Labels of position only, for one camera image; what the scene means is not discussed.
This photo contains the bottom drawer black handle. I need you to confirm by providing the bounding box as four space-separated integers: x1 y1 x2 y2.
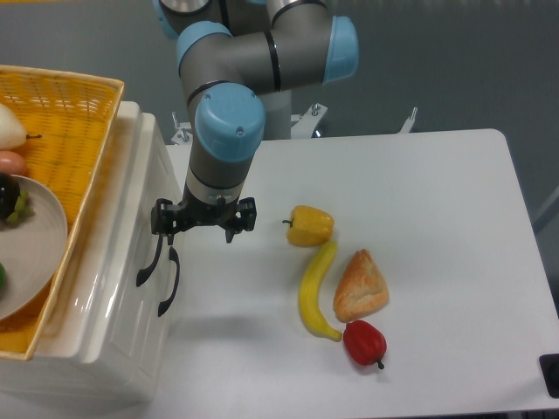
157 246 181 317

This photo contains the red bell pepper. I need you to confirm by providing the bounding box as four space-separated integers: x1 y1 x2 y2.
342 319 387 369

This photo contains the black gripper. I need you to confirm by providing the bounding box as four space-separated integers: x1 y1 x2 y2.
150 191 256 245

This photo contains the yellow bell pepper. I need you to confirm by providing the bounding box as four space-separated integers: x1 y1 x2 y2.
282 205 335 247

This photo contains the yellow woven basket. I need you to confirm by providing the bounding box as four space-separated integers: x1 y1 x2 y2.
1 65 125 361

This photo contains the green grape bunch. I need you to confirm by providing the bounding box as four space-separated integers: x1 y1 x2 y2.
4 189 34 225

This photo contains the black corner device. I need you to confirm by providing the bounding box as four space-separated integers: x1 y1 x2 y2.
539 354 559 399

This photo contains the grey round plate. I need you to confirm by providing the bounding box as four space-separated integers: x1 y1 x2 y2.
1 175 67 319

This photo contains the white drawer cabinet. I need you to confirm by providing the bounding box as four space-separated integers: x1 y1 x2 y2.
1 101 182 401

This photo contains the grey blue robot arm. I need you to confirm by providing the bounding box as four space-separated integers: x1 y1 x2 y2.
151 1 359 242

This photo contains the dark purple eggplant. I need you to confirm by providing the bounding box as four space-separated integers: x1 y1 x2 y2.
0 172 21 220

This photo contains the triangular pastry bread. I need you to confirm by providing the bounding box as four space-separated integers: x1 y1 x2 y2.
333 249 390 323

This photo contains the white pear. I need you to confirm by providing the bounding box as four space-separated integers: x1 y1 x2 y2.
0 105 41 150

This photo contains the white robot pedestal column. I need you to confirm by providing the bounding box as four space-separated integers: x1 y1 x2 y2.
259 91 292 141

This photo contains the yellow banana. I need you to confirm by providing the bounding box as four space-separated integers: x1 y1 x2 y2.
298 241 342 342

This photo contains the green vegetable piece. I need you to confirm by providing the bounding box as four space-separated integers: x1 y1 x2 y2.
0 264 6 290

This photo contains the white drawer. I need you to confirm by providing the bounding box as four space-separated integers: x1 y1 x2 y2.
84 113 182 371

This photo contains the pink sausage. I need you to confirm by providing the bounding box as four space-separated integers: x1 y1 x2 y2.
0 150 28 176

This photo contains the white metal base frame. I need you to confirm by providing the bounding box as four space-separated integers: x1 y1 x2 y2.
170 103 418 145

